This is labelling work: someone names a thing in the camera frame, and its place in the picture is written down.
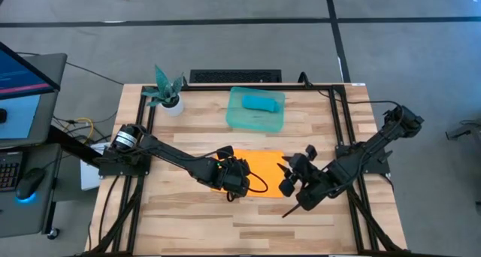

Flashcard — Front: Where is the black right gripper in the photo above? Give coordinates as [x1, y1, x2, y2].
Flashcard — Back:
[277, 153, 331, 212]

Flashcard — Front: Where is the orange microfiber towel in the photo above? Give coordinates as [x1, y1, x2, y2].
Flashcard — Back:
[209, 148, 287, 199]

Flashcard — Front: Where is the teal microfiber towel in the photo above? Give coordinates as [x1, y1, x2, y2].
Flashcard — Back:
[240, 94, 282, 113]

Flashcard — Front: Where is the teal translucent plastic basket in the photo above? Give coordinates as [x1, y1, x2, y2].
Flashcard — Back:
[225, 86, 286, 135]

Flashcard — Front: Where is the white plant pot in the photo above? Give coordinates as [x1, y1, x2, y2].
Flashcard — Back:
[160, 95, 186, 118]

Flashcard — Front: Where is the black keyboard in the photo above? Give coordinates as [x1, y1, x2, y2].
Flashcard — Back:
[0, 151, 22, 193]
[189, 68, 283, 84]

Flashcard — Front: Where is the green snake plant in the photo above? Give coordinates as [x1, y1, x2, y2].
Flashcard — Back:
[141, 64, 186, 108]

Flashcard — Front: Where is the white box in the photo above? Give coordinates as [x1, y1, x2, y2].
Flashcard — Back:
[79, 142, 110, 192]

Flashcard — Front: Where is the grey chair base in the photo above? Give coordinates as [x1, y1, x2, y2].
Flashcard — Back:
[445, 119, 481, 141]

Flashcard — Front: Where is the grey workstation cart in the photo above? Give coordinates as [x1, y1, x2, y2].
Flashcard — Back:
[0, 53, 69, 240]

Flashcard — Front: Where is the black computer mouse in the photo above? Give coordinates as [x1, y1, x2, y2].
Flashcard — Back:
[15, 167, 47, 201]

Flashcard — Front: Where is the black-framed computer screen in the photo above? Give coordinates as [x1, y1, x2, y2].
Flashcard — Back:
[0, 41, 62, 101]

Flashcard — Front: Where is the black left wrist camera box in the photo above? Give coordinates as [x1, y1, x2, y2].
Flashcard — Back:
[216, 145, 235, 161]

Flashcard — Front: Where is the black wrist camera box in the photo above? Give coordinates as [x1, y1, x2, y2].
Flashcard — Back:
[304, 144, 319, 162]
[216, 145, 235, 161]

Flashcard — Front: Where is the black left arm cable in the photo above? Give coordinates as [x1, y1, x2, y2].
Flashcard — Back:
[225, 169, 269, 204]

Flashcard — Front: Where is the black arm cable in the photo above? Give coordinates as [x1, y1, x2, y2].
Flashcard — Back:
[298, 71, 405, 113]
[225, 169, 269, 204]

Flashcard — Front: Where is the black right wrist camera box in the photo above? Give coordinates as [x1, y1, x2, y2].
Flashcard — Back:
[304, 144, 319, 162]

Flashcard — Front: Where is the black aluminium table frame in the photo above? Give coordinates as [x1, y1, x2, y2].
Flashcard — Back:
[84, 83, 410, 257]

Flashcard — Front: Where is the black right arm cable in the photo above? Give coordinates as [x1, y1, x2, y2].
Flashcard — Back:
[298, 71, 405, 113]

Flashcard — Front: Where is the yellow cable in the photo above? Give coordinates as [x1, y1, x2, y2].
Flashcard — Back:
[62, 116, 95, 144]

